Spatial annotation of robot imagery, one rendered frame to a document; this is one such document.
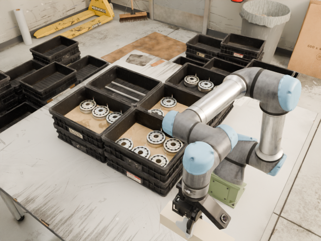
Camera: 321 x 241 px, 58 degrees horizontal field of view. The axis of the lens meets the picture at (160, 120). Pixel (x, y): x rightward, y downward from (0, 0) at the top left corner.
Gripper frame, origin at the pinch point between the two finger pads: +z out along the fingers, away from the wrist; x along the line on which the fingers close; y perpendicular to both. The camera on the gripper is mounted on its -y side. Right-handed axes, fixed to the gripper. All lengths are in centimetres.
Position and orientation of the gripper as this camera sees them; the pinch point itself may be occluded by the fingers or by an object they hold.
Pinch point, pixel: (195, 228)
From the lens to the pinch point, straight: 101.2
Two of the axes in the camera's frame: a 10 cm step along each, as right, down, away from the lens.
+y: -8.2, -3.8, 4.3
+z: 0.0, 7.5, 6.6
